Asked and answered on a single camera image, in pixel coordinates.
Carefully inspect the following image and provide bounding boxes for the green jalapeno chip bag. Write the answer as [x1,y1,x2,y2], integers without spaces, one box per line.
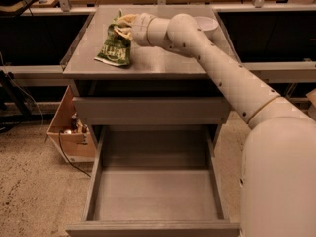
[94,10,131,67]

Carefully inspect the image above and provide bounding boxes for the open grey middle drawer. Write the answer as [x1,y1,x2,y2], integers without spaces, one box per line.
[66,125,240,237]

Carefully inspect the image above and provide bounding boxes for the black cable on floor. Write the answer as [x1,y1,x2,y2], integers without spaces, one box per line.
[57,130,92,179]

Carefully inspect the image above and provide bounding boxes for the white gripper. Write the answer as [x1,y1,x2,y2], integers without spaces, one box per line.
[114,13,155,46]

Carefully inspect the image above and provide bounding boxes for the white ceramic bowl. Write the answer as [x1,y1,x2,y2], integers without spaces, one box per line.
[195,16,219,36]

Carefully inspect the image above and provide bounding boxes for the wooden box with items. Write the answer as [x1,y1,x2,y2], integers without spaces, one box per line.
[47,86,95,163]

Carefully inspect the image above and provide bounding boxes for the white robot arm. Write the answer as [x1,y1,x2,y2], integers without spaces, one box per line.
[115,13,316,237]

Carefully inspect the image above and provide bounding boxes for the grey drawer cabinet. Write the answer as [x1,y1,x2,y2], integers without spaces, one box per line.
[59,4,245,237]

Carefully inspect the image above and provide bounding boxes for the closed grey top drawer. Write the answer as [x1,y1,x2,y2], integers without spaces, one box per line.
[73,97,230,125]

